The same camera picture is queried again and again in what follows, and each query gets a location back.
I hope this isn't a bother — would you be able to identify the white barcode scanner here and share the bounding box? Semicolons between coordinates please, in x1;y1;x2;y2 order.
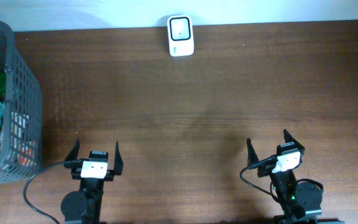
167;15;195;57

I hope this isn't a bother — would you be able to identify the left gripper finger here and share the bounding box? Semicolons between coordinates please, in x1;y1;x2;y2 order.
113;142;124;175
65;139;80;162

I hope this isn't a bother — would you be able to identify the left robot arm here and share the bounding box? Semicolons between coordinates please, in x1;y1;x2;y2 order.
60;140;124;224

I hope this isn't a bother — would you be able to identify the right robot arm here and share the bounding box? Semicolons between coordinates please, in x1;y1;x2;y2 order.
240;129;324;223

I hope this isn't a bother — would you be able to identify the grey plastic mesh basket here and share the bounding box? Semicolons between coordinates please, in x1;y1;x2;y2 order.
0;21;42;184

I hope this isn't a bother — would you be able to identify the black cable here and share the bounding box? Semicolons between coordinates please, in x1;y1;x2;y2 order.
22;159;83;224
239;155;324;218

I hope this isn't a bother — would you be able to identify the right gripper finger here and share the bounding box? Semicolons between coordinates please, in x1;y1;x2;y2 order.
283;129;303;149
246;138;259;166

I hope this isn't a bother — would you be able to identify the right black cable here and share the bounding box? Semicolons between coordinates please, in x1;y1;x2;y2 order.
239;155;324;218

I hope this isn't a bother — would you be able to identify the left black cable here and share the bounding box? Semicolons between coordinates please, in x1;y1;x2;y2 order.
22;159;83;224

